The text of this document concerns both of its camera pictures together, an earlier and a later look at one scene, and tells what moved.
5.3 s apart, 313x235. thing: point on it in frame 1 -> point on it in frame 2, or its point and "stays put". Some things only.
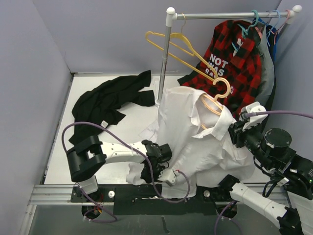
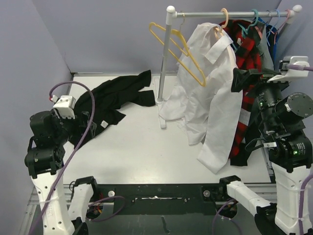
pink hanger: x=276 y=33 stays put
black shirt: x=100 y=105 stays put
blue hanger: x=273 y=26 stays put
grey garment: x=264 y=91 stays put
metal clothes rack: x=171 y=15 stays put
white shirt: x=197 y=131 -> x=207 y=95
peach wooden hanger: x=211 y=103 -> x=218 y=32
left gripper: x=147 y=178 -> x=80 y=129
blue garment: x=271 y=36 stays put
